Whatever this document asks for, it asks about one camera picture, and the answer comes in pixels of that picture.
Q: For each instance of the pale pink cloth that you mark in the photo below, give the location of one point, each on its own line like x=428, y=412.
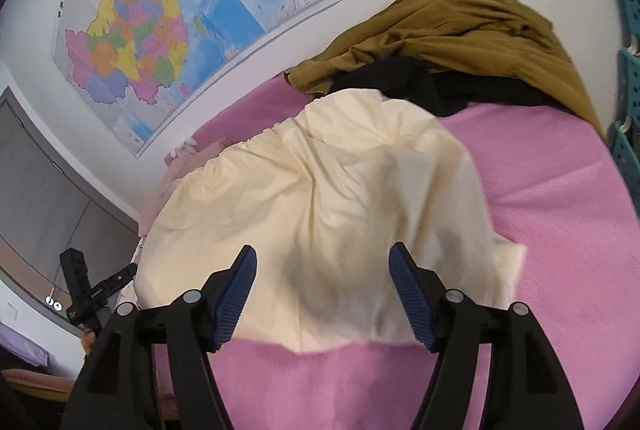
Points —
x=175, y=180

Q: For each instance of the black garment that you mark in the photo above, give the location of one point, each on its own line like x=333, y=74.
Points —
x=400, y=80

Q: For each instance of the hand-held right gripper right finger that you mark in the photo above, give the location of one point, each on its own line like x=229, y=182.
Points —
x=415, y=300

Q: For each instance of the grey wardrobe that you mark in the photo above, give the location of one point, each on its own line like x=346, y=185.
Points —
x=50, y=190

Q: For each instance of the blue plastic basket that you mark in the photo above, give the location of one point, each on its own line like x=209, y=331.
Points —
x=631, y=75

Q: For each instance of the colourful wall map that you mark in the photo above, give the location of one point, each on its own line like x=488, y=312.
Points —
x=150, y=35

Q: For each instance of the lavender cloth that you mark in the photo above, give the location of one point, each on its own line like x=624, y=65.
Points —
x=22, y=345

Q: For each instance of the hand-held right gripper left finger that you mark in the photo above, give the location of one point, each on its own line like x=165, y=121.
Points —
x=235, y=300

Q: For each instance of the cream yellow shirt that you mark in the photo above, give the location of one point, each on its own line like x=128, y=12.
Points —
x=325, y=190

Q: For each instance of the olive brown garment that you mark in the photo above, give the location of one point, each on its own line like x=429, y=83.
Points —
x=475, y=25

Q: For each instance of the pink bedsheet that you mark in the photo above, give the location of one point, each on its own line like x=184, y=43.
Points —
x=550, y=210

